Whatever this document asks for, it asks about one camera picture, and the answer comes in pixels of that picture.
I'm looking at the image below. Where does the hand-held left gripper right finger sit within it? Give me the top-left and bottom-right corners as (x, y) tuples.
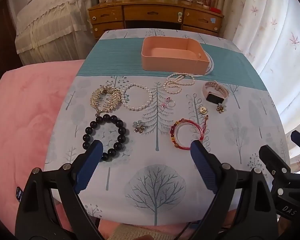
(191, 140), (280, 240)

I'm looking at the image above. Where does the black bead bracelet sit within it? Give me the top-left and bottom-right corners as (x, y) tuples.
(82, 114), (129, 161)

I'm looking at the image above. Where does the person's beige knit sweater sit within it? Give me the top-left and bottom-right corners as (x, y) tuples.
(109, 226), (172, 240)

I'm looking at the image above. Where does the white leaf print curtain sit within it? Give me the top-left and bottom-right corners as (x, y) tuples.
(221, 0), (300, 163)

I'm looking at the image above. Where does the red string bracelet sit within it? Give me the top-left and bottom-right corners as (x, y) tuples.
(170, 118), (211, 151)

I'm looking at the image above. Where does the tree print tablecloth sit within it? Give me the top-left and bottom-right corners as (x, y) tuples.
(44, 28), (290, 227)

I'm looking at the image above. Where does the gold leaf hair comb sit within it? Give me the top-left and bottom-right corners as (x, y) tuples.
(90, 86), (123, 116)

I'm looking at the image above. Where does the pink smartwatch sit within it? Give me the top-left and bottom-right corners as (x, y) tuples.
(202, 80), (229, 105)

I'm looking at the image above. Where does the pearl bracelet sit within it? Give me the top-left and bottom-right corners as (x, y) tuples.
(121, 84), (153, 111)

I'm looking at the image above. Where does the long pearl necklace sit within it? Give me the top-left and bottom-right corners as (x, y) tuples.
(163, 72), (196, 96)

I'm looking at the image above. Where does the white lace cover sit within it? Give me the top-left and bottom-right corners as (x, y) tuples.
(15, 0), (98, 62)

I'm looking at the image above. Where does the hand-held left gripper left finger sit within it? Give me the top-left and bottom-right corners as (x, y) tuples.
(15, 140), (104, 240)

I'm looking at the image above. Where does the pink blanket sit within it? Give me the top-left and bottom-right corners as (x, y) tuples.
(0, 59), (238, 240)

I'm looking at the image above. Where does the black cable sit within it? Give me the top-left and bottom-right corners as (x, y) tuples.
(174, 220), (191, 240)

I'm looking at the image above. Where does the dark wooden door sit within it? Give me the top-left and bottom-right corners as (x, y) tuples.
(0, 0), (23, 73)

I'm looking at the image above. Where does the wooden desk with drawers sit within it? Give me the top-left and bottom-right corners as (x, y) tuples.
(88, 0), (225, 38)

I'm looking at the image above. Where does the black fabric label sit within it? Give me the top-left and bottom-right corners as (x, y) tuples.
(16, 186), (25, 202)

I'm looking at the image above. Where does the pink rectangular box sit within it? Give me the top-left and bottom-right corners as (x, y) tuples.
(141, 36), (207, 76)

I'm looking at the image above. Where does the grey petal flower brooch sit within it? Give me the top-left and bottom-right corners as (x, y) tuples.
(133, 121), (146, 134)

